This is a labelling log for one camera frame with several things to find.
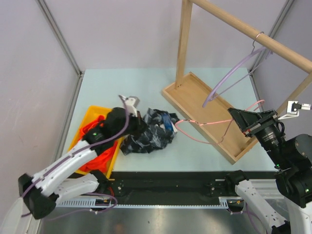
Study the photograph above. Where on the yellow plastic bin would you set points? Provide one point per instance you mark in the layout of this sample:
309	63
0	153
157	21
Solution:
92	113

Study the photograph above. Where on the dark patterned shorts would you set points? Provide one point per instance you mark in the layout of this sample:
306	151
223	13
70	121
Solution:
159	132

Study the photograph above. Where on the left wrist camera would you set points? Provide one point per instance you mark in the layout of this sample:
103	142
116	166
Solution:
131	104

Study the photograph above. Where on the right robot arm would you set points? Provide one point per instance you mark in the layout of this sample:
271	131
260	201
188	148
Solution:
293	177

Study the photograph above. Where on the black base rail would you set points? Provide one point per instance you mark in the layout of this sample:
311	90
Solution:
203	184

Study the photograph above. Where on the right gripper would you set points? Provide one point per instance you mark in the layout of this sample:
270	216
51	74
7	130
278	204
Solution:
260	124

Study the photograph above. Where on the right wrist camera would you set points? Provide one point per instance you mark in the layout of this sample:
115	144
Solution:
293	108

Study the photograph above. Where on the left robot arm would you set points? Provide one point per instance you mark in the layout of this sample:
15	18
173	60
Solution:
44	190

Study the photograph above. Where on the orange shorts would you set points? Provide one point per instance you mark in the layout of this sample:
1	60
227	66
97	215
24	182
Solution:
99	163

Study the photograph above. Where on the lilac wire hanger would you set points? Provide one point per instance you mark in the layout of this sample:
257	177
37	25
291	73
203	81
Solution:
214	94

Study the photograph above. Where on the white cable duct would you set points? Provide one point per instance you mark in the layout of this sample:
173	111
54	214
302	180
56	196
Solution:
100	202

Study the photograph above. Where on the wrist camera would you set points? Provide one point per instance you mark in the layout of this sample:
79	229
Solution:
293	108
131	104

